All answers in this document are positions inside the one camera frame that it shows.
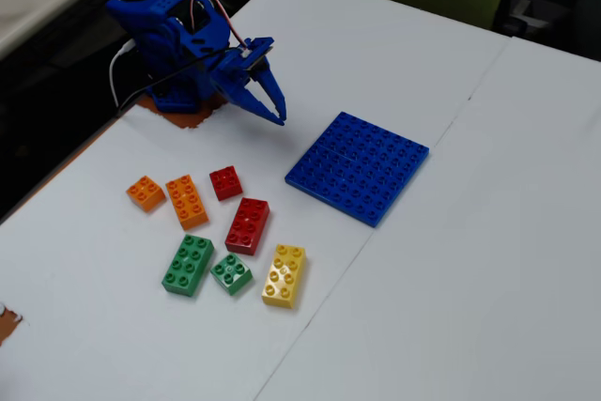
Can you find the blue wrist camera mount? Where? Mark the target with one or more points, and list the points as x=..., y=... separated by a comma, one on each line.
x=260, y=46

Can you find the red 2x4 block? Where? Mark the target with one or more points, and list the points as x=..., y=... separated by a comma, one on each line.
x=246, y=227

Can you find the orange 2x4 block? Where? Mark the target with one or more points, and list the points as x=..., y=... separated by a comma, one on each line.
x=187, y=204

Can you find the green 2x2 block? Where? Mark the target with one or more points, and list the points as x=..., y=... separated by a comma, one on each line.
x=230, y=274

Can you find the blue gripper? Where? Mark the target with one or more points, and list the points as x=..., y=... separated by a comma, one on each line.
x=253, y=83

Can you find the blue 8x8 baseplate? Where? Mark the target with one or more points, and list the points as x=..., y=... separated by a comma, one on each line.
x=357, y=166

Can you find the orange 2x2 block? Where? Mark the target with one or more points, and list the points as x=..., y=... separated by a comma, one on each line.
x=145, y=193

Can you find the green 2x4 block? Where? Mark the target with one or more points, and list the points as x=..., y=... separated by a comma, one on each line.
x=187, y=265

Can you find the red 2x2 block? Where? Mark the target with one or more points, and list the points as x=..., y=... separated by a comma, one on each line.
x=226, y=182

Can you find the yellow 2x4 block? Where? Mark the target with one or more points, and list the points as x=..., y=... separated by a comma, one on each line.
x=283, y=276

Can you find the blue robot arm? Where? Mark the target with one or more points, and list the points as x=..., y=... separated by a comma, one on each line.
x=155, y=44

